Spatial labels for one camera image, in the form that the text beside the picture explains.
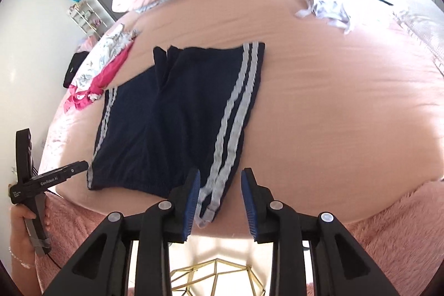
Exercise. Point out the small patterned cloth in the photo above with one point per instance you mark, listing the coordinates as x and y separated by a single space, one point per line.
332 10

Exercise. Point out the white printed garment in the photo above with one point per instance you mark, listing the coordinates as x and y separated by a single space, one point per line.
111 44

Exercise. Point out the pink bed sheet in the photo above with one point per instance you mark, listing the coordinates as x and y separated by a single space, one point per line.
343 123

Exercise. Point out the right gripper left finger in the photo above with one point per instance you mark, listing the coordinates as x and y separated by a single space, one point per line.
100 266

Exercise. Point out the person's left hand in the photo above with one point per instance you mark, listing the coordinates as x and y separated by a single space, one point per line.
22 252

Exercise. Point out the magenta pink garment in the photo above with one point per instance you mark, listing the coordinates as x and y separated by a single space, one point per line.
80 99

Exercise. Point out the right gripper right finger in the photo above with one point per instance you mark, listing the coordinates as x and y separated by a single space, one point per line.
340 266

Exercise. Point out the gold wire stool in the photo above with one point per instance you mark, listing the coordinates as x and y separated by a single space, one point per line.
216 277

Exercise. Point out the navy shorts white stripes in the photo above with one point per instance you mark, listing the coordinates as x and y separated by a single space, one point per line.
187 111

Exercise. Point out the fluffy pink blanket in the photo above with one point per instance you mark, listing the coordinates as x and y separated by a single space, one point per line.
405 240

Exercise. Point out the black bag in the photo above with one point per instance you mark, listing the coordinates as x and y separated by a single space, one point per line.
76 61

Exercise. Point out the white toy shelf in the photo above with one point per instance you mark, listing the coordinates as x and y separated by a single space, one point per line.
85 17

